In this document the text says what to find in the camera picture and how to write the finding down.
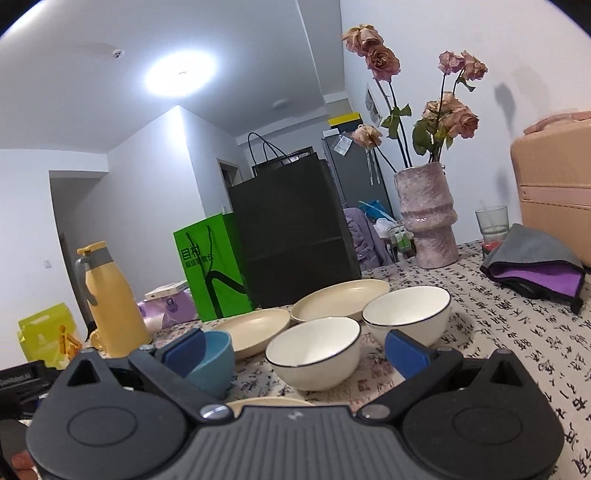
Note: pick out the clear plastic organizer box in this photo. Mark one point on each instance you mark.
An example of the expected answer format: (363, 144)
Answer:
(401, 240)

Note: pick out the round ceiling fixture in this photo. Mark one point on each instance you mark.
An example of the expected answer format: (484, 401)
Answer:
(280, 104)

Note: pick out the cream plate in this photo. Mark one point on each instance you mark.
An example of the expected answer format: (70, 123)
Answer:
(332, 300)
(258, 327)
(258, 402)

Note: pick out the white smoke detector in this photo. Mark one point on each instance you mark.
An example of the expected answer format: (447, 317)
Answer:
(118, 53)

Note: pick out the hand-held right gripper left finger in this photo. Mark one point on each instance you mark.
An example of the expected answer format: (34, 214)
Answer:
(184, 350)

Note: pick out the yellow thermos jug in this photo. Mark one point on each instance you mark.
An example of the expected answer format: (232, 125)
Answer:
(115, 309)

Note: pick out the dark entrance door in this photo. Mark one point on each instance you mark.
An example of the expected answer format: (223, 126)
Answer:
(300, 152)

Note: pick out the white paper note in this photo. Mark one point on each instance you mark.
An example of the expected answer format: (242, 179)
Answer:
(344, 144)

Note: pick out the dried pink roses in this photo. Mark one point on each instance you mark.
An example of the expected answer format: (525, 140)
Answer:
(455, 120)

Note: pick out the grey room door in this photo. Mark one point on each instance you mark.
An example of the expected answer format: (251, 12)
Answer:
(228, 175)

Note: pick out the pink textured vase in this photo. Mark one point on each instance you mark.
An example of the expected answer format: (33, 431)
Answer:
(425, 221)

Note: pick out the yellow mug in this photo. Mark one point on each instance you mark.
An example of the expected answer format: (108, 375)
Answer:
(97, 342)

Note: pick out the red and green box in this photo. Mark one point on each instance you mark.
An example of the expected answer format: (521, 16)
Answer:
(489, 245)

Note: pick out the framed wall picture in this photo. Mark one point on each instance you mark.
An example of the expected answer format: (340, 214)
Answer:
(371, 104)

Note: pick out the bright ceiling lamp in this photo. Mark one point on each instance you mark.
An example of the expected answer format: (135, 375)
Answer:
(180, 74)

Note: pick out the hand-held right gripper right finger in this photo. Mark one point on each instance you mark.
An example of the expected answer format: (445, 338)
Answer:
(406, 353)

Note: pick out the black paper bag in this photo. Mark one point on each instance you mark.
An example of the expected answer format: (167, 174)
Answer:
(291, 240)

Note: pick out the blue bowl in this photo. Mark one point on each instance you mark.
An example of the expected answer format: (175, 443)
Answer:
(216, 364)

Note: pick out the yellow-green snack box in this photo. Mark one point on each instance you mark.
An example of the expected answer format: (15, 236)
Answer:
(46, 337)

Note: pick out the blue plastic bag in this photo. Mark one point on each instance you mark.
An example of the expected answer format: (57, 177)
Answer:
(376, 207)

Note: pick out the white plate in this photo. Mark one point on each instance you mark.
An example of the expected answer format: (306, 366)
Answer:
(406, 314)

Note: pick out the pink hard suitcase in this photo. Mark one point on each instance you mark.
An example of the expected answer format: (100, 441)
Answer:
(554, 184)

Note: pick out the purple tissue pack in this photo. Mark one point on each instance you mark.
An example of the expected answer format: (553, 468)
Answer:
(171, 308)

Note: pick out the grey and purple cloth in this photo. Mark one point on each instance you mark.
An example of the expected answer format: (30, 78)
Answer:
(531, 258)

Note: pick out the clear drinking glass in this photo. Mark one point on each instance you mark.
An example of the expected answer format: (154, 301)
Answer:
(491, 224)

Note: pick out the grey refrigerator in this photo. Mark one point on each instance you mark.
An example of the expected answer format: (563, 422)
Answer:
(360, 170)

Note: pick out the green paper bag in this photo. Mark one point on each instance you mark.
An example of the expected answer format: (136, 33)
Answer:
(207, 277)

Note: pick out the purple jacket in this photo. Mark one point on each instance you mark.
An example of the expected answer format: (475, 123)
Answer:
(364, 240)

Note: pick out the flat white box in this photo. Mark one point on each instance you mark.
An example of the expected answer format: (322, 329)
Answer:
(166, 290)

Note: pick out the yellow and black box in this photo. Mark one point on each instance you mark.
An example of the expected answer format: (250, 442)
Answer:
(344, 117)

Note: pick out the calligraphy printed tablecloth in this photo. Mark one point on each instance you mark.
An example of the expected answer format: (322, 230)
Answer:
(508, 346)

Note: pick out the white bowl with black rim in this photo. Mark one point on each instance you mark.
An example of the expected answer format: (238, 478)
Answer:
(314, 355)

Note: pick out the white plastic bag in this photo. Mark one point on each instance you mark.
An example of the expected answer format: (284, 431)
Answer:
(385, 226)

